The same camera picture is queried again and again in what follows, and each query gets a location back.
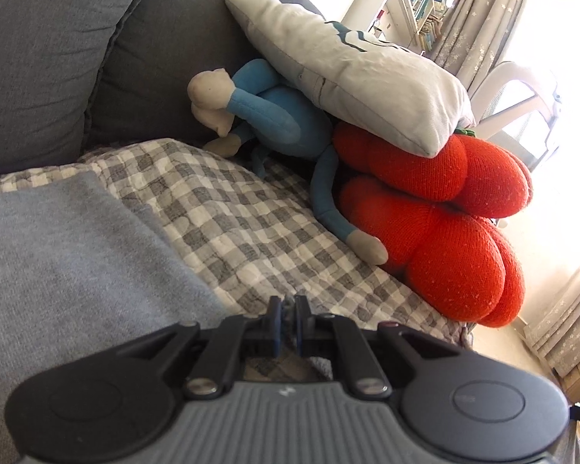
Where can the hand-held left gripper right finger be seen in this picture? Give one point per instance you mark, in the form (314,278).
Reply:
(300,333)

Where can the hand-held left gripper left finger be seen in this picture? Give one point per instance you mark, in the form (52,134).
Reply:
(275,333)

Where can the blue-grey garment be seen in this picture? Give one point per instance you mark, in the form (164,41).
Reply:
(77,261)

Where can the grey checkered quilt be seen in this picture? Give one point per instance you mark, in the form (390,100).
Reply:
(246,232)

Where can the red knitted flower cushion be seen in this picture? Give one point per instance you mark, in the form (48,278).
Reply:
(454,261)

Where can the blue plush toy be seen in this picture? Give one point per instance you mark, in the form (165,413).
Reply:
(280,121)

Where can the light grey printed pillow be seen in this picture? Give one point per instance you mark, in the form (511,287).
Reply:
(357,82)

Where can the white office chair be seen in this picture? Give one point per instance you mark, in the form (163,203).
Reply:
(498,82)

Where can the dark grey sofa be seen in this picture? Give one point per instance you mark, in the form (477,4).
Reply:
(53,58)

